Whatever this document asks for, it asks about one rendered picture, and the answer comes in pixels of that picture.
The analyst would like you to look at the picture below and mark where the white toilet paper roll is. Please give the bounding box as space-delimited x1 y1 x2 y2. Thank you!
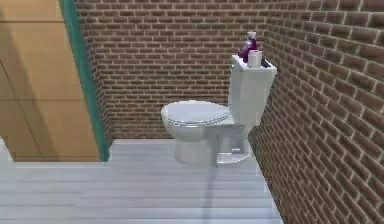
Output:
247 49 264 69

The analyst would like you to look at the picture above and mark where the purple spray bottle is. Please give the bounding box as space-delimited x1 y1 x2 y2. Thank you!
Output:
237 30 259 64

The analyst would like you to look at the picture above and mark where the wooden room door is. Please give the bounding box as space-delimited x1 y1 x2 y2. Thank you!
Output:
0 0 111 163

